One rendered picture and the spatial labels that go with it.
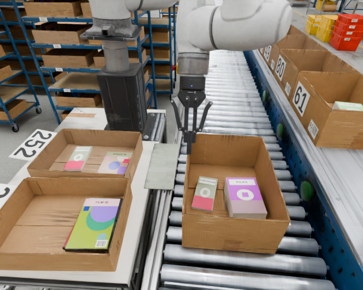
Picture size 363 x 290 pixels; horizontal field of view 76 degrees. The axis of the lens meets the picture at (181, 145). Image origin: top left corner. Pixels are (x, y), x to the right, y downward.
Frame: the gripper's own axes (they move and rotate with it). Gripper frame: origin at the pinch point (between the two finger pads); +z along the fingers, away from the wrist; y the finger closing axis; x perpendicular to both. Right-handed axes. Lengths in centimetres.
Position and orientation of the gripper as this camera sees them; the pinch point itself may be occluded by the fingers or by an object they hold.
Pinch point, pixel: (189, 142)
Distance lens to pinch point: 73.1
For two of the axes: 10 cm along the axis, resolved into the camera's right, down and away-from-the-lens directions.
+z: -0.3, 9.5, 3.0
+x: -0.9, 3.0, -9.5
